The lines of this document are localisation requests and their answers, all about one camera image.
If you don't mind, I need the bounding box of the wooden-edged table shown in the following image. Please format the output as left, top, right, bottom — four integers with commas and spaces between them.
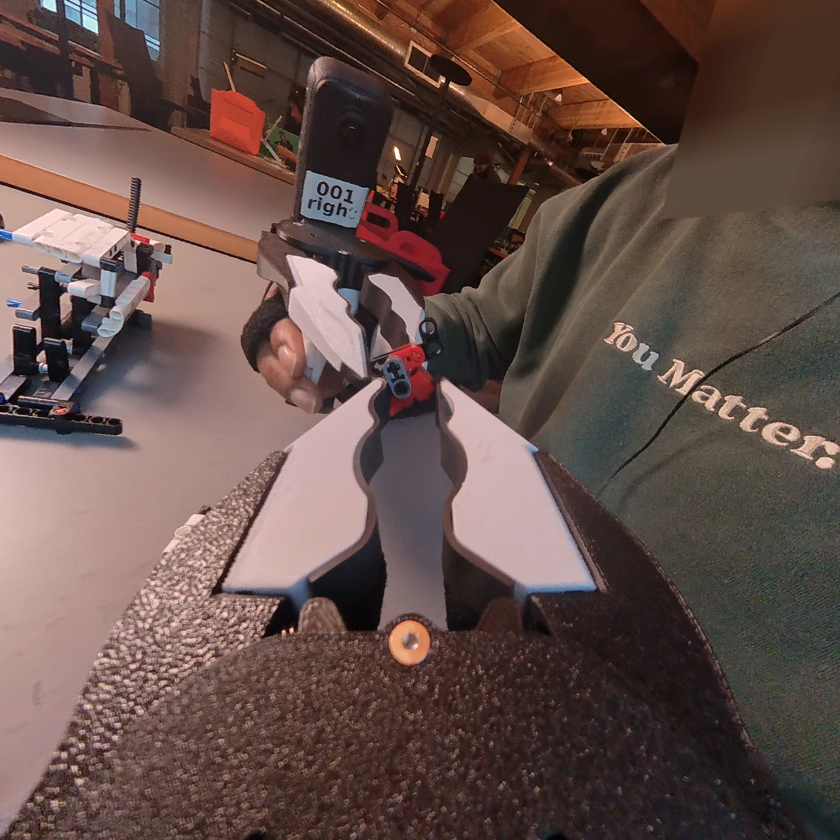
0, 90, 296, 263

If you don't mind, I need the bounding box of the person's right hand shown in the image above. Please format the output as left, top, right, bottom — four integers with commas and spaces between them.
260, 326, 350, 413

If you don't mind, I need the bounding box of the orange crate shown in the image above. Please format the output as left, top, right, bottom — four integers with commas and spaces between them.
210, 88, 267, 156

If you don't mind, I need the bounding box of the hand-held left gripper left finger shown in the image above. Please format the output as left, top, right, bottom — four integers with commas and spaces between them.
221, 382, 385, 605

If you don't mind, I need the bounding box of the toy vehicle chassis build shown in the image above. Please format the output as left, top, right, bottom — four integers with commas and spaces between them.
0, 178, 175, 437

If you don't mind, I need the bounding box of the person's right forearm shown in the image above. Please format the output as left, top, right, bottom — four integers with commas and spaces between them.
423, 243, 565, 395

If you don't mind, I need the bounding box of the red toy brick piece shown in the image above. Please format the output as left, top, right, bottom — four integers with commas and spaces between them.
372, 344, 437, 418

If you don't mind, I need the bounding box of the green sweatshirt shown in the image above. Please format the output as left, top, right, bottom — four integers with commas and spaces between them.
434, 145, 840, 840

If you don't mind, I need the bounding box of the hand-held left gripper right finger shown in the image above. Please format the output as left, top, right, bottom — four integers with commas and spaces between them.
439, 382, 599, 605

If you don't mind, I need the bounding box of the grey desk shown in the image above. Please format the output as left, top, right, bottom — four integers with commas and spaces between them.
0, 184, 395, 821

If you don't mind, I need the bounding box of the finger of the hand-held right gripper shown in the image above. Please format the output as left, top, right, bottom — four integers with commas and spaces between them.
363, 271, 430, 362
285, 256, 372, 383

